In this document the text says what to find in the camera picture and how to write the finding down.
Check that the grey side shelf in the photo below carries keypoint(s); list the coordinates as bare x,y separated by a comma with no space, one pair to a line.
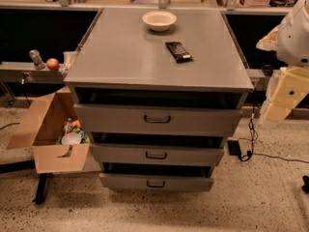
26,72

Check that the white ceramic bowl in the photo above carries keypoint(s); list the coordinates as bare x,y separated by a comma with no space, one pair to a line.
159,21

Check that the grey drawer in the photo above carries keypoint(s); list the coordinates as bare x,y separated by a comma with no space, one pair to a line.
158,149
147,112
158,177

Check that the black stand leg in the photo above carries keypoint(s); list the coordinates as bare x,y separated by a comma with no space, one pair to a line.
24,165

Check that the grey bottom drawer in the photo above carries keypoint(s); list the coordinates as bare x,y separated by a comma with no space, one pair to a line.
158,177

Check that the black power adapter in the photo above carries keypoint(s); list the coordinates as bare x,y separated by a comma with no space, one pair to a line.
234,148

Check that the red apple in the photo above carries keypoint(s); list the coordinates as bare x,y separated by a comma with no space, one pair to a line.
53,64

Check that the grey middle drawer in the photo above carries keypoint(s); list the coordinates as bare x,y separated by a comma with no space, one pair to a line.
158,149

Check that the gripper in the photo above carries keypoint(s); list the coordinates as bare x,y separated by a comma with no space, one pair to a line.
294,43

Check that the brown cardboard box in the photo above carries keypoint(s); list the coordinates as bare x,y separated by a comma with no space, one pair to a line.
40,128

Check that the grey metal drawer cabinet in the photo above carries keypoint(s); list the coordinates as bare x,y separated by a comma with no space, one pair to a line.
123,53

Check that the white bowl in box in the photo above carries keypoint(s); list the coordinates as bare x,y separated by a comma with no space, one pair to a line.
71,139

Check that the black device on shelf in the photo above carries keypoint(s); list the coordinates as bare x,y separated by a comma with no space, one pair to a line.
267,70

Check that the black snack bar wrapper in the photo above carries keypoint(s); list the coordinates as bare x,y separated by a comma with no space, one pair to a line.
178,51

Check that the grey top drawer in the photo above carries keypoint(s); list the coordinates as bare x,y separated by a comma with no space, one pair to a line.
147,112

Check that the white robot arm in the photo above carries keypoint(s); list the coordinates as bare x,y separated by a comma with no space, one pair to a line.
290,41

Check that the small grey figurine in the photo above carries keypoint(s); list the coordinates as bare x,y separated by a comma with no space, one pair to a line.
37,59

